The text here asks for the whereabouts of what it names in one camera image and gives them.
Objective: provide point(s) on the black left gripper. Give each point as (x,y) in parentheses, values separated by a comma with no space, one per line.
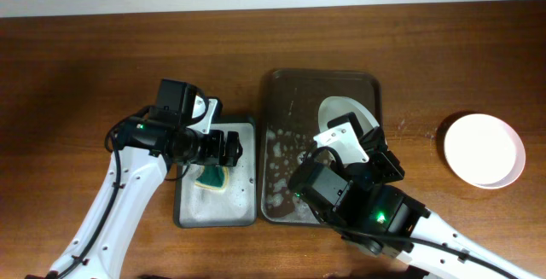
(233,149)

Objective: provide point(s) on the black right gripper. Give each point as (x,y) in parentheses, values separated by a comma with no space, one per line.
(374,147)

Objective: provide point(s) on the green yellow sponge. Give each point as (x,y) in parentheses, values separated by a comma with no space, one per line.
(213,178)

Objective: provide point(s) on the pale green stained plate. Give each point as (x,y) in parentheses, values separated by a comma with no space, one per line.
(335,106)

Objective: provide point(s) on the cream white plate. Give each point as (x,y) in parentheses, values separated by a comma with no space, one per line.
(466,142)

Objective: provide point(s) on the pink white plate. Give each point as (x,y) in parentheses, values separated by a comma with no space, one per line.
(505,161)

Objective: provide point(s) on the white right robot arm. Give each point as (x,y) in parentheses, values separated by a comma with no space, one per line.
(418,236)

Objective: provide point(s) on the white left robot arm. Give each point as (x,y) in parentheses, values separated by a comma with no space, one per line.
(144,151)

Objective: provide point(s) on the grey soapy tray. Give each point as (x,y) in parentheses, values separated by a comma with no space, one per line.
(235,204)

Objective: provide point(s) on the dark brown serving tray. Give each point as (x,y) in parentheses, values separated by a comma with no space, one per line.
(289,120)

